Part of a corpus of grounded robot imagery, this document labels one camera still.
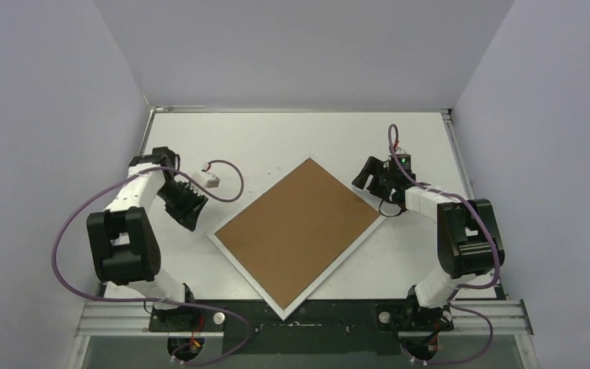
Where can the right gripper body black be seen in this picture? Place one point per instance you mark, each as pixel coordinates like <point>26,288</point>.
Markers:
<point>381,178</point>

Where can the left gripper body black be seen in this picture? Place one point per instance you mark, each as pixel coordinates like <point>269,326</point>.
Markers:
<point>181,201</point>

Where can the white brown backing board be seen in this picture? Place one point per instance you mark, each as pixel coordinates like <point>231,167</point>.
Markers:
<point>300,229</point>

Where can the white picture frame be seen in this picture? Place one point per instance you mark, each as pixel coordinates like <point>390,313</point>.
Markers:
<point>254,285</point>

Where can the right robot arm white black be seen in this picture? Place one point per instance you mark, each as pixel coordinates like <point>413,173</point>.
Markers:
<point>468,241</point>

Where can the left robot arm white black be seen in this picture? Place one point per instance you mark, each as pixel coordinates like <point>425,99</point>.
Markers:
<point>124,248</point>

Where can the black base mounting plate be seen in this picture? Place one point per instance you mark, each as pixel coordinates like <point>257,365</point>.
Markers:
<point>315,327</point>

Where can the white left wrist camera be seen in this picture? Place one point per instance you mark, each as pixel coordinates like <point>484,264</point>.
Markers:
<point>205,178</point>

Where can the aluminium front rail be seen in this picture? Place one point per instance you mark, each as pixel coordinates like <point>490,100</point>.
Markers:
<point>131,319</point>

